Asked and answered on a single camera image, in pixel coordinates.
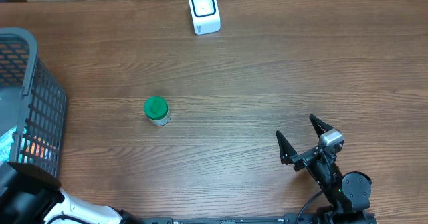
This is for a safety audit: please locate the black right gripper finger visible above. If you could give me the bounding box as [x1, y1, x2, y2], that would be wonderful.
[309, 114, 334, 138]
[276, 130, 298, 165]

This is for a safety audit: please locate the teal wet wipes pack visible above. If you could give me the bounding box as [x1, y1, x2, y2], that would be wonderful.
[0, 126, 17, 162]

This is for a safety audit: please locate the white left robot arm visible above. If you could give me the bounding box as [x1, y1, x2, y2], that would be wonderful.
[1, 162, 143, 224]

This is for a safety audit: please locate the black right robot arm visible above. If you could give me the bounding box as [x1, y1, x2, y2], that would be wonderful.
[276, 114, 377, 223]

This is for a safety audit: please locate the white barcode scanner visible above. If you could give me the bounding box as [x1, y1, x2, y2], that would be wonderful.
[188, 0, 221, 35]

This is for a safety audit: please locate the green lid jar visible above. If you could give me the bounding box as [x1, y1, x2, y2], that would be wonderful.
[144, 96, 171, 126]

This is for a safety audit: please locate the grey plastic basket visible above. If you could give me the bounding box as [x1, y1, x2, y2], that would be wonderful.
[1, 27, 68, 177]

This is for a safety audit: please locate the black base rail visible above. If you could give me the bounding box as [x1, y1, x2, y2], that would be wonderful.
[141, 213, 377, 224]

